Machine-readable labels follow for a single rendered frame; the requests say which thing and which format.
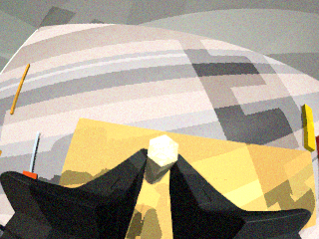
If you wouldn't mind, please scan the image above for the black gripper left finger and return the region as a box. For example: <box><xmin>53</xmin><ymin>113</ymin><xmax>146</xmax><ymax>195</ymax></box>
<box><xmin>0</xmin><ymin>147</ymin><xmax>148</xmax><ymax>239</ymax></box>

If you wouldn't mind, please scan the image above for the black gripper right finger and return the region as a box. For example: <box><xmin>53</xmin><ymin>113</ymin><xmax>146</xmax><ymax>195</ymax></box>
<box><xmin>168</xmin><ymin>154</ymin><xmax>311</xmax><ymax>239</ymax></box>

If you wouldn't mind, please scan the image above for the orange-handled awl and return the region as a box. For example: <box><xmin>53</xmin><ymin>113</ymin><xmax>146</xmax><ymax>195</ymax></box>
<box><xmin>23</xmin><ymin>131</ymin><xmax>40</xmax><ymax>179</ymax></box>

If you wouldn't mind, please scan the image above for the tan rectangular panel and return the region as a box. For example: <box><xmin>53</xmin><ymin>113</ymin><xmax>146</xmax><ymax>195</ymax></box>
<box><xmin>59</xmin><ymin>119</ymin><xmax>316</xmax><ymax>239</ymax></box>

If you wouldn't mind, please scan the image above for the yellow rectangular bar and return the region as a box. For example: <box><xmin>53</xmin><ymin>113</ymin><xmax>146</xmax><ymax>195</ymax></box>
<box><xmin>302</xmin><ymin>104</ymin><xmax>315</xmax><ymax>152</ymax></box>

